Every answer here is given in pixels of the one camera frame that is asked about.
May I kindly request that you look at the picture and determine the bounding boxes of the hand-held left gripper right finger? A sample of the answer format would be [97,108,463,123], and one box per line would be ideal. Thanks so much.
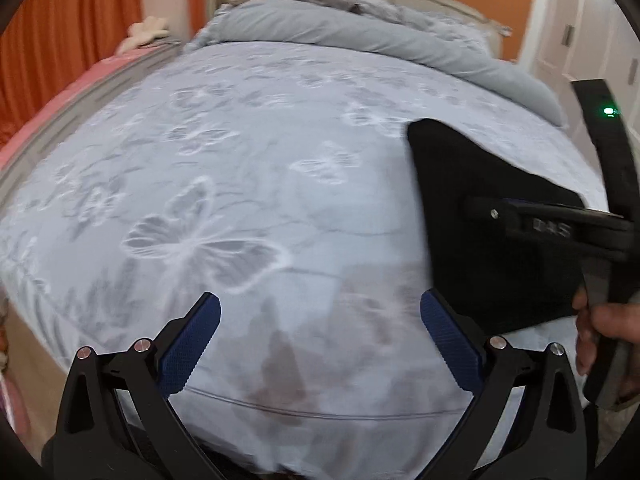
[419,288,588,480]

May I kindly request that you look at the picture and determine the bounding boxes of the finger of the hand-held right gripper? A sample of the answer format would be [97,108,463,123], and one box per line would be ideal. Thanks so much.
[465,196,634,262]

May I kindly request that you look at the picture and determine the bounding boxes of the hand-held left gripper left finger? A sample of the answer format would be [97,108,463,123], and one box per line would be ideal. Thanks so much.
[54,291,231,480]

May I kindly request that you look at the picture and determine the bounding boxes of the black pants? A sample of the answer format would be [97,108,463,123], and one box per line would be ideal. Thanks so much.
[406,119,601,337]

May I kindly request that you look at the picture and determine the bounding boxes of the person's right hand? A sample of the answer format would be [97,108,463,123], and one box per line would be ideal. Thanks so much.
[571,289,640,377]

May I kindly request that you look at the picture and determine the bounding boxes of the white wardrobe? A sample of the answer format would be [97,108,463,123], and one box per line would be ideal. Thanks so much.
[517,0,640,128]

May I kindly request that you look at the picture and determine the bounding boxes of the bed with butterfly sheet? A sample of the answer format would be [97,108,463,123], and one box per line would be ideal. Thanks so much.
[0,40,612,480]

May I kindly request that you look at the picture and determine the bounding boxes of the butterfly print pillow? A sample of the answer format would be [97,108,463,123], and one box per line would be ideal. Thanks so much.
[365,0,443,32]

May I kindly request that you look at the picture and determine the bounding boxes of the white drawer cabinet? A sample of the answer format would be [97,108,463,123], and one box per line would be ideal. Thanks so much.
[0,40,182,188]

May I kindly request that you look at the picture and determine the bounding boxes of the pink cloth cover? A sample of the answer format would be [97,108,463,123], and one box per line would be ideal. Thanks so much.
[0,45,152,173]

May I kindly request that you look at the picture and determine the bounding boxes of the grey duvet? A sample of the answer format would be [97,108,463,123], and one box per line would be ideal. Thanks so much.
[187,0,569,127]

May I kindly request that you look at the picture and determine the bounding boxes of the white flower plush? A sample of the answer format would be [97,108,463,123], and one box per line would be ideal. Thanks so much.
[125,16,171,44]

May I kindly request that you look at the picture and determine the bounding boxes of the wide orange curtain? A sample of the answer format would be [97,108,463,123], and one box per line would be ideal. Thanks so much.
[0,0,147,148]

